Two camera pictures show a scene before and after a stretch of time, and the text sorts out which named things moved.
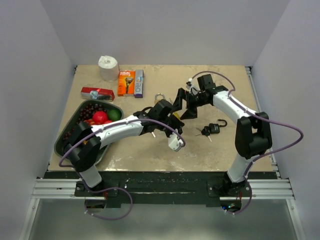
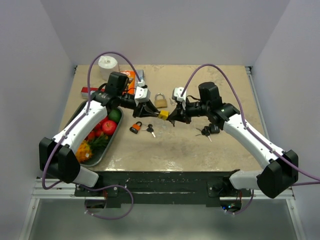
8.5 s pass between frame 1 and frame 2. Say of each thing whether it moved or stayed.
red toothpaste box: stayed
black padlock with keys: stayed
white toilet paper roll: stayed
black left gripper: moved
